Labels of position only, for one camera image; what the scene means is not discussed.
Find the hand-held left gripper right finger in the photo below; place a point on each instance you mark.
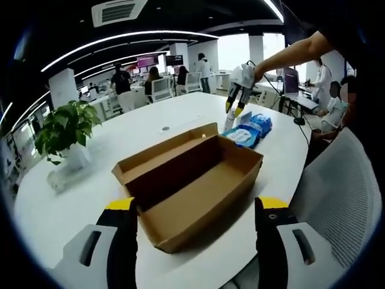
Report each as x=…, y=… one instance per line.
x=276, y=256

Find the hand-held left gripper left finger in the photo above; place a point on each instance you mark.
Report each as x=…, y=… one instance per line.
x=114, y=256

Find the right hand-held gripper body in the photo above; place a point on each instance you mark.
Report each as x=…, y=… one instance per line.
x=243, y=76

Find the white tube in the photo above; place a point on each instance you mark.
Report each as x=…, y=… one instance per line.
x=229, y=122

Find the dark blue soft item pack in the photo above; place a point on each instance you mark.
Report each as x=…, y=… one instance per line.
x=261, y=123

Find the light blue soft wipes pack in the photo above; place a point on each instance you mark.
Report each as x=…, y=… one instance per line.
x=243, y=137

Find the brown cardboard shoe box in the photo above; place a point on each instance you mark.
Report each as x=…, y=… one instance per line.
x=204, y=186

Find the white office chair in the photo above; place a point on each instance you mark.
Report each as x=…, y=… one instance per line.
x=162, y=88
x=193, y=82

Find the desk monitor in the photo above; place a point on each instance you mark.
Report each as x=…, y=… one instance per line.
x=291, y=80

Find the black monitor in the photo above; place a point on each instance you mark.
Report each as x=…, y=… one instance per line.
x=174, y=59

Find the bright ceiling light strip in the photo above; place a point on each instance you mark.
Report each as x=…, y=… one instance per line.
x=275, y=10

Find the white mesh chair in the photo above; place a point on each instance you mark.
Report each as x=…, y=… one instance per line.
x=340, y=192

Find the purple lit monitor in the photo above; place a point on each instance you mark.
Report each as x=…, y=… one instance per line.
x=147, y=61

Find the person's black sleeve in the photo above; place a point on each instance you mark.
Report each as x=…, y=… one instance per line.
x=325, y=18

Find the long curved ceiling light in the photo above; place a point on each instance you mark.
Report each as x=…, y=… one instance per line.
x=126, y=36

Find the green potted plant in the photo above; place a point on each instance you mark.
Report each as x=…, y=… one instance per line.
x=64, y=126

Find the ceiling air conditioner vent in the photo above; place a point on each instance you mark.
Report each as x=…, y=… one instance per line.
x=118, y=12

